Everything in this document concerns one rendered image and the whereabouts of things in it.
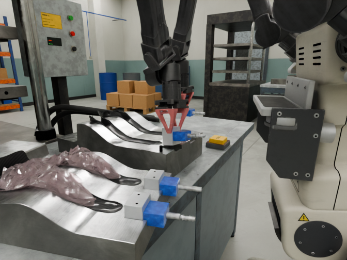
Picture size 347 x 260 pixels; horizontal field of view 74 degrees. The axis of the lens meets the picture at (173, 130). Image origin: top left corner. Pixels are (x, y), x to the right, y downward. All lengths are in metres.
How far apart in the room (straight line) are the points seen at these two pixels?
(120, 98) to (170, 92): 5.19
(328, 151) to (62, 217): 0.59
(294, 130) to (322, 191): 0.17
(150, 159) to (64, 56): 0.94
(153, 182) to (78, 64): 1.10
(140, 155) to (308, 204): 0.46
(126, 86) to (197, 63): 2.98
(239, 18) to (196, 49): 3.51
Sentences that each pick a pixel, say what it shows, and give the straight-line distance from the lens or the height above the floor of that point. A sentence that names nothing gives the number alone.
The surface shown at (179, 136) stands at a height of 0.93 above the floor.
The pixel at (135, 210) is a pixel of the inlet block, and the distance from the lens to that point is 0.46.
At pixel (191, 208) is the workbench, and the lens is 0.87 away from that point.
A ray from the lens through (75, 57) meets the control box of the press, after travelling 1.51.
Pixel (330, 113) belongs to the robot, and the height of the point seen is 1.03.
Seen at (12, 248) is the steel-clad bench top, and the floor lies 0.80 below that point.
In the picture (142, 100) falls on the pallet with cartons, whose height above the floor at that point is 0.34.
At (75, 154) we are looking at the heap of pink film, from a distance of 0.62.
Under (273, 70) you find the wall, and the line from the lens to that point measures 7.20.
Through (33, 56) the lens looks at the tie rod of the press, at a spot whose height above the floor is 1.17.
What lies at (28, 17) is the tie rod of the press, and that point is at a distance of 1.24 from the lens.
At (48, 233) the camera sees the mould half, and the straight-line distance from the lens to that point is 0.50.
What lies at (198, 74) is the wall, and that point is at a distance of 8.00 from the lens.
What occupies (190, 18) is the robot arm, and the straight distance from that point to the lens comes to 0.92.
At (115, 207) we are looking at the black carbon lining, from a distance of 0.51.
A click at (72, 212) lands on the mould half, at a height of 0.87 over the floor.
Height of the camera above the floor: 1.13
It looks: 16 degrees down
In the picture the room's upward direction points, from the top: straight up
